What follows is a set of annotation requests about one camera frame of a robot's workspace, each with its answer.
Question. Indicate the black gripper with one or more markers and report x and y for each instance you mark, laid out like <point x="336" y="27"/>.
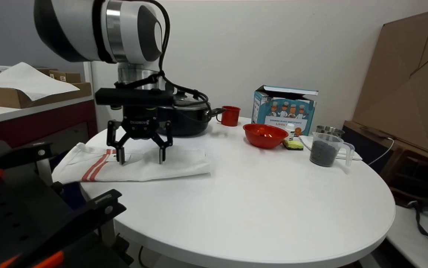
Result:
<point x="138" y="124"/>

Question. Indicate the white and red towel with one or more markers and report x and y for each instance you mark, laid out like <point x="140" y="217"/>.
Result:
<point x="92" y="162"/>

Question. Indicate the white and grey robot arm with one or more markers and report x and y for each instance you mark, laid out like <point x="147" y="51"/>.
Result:
<point x="125" y="33"/>

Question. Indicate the black cooking pot with lid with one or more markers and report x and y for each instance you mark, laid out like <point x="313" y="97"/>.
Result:
<point x="187" y="116"/>

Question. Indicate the red mug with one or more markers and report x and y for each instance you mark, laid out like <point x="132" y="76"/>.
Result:
<point x="229" y="115"/>

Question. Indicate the flat cardboard box with paper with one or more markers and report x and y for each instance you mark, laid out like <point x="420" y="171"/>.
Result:
<point x="22" y="85"/>

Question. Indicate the red bowl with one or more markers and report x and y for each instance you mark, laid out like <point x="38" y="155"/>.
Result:
<point x="264" y="136"/>

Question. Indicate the black and orange metal stand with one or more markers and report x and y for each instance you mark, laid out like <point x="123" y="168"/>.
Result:
<point x="40" y="229"/>

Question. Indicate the blue and white carton box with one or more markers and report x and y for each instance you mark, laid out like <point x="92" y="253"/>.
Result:
<point x="279" y="106"/>

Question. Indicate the yellow and green sponge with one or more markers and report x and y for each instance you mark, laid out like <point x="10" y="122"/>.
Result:
<point x="293" y="145"/>

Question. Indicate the clear measuring cup dark contents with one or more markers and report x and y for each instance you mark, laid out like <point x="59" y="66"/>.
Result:
<point x="325" y="149"/>

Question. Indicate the large brown cardboard box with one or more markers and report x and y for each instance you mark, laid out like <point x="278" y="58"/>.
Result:
<point x="394" y="97"/>

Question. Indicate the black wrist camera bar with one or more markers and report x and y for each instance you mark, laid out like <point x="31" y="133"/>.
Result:
<point x="132" y="97"/>

